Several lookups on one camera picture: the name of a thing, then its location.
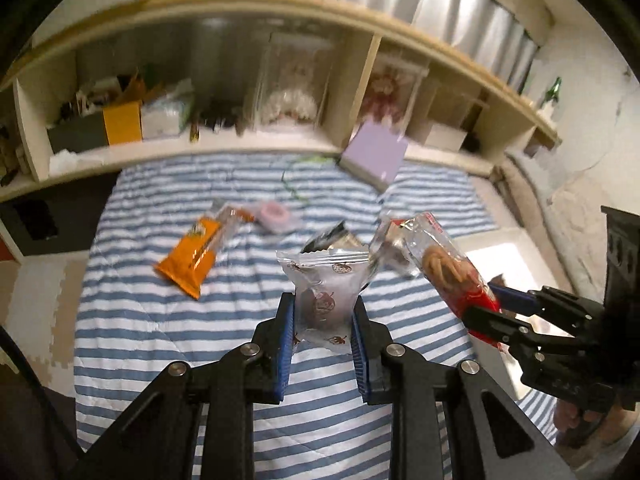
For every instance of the grey translucent pastry packet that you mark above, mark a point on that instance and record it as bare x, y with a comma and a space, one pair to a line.
327, 284

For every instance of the red dress doll in case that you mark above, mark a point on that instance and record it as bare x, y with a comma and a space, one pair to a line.
391, 92

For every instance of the purple hardcover book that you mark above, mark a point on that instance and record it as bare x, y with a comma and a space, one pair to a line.
374, 155

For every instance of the blue white striped blanket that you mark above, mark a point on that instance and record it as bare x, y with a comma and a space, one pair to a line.
131, 322

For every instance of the orange and black box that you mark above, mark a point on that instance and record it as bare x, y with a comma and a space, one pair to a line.
119, 124

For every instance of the gold biscuit pack black wrap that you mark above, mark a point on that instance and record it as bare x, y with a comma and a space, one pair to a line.
338, 244

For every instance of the white tissue box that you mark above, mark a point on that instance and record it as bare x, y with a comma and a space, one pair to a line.
168, 114

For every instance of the green glass bottle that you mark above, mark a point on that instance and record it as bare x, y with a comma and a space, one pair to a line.
550, 99

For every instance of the white dress doll in case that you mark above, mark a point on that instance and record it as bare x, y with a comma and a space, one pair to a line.
291, 83

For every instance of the pink round snack packet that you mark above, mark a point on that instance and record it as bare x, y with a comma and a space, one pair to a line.
274, 217

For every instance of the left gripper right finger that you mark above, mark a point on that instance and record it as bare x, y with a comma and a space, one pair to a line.
369, 340

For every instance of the small white box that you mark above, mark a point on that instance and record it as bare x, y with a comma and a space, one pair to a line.
438, 135

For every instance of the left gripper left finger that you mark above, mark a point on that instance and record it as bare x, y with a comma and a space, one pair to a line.
275, 338

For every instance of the red cookie snack packet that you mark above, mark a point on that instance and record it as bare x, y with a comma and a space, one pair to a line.
419, 246

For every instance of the wooden headboard shelf unit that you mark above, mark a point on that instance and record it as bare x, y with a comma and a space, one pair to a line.
218, 44

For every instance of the grey beige folded blankets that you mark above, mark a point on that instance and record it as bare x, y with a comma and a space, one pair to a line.
520, 198

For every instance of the white cardboard tray box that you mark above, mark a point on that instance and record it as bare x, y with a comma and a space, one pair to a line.
512, 255

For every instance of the person's right hand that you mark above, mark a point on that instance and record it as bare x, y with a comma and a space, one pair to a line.
576, 427

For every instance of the orange snack packet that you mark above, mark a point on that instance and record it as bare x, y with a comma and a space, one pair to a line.
188, 264

